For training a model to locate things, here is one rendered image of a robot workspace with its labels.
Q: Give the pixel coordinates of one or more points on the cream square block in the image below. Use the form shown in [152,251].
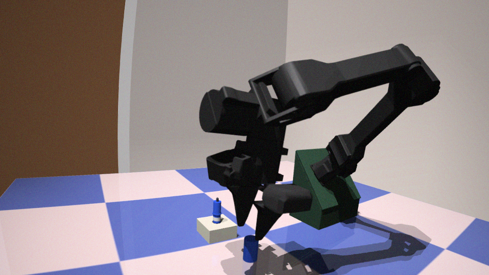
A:
[216,232]

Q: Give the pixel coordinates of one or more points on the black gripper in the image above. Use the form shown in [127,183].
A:
[277,199]

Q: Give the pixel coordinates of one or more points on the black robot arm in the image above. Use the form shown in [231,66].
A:
[305,88]

